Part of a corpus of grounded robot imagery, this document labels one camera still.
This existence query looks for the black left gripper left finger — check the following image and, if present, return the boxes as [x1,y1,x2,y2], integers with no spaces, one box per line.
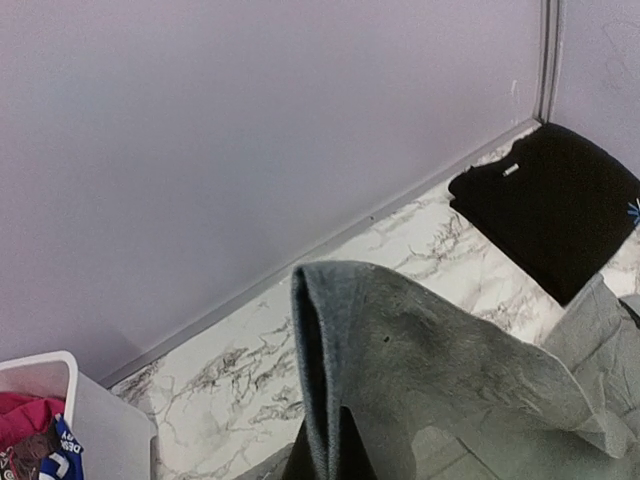
[282,421,315,480]

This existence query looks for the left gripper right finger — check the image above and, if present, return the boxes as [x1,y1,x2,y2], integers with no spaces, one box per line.
[339,407,377,480]

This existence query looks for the grey garment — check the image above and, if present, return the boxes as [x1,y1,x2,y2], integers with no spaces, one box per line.
[247,261,639,479]

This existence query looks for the black trousers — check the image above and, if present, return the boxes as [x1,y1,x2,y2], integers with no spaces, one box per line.
[448,123,639,306]

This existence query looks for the white plastic laundry basket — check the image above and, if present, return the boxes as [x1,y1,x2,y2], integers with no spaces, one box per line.
[1,351,157,480]

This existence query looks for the blue white printed garment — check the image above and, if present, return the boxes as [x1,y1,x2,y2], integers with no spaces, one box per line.
[38,414,85,480]

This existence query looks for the pink garment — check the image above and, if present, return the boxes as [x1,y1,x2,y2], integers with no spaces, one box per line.
[1,392,65,451]

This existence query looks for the right aluminium frame post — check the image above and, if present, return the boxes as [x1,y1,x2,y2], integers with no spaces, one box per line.
[533,0,562,124]

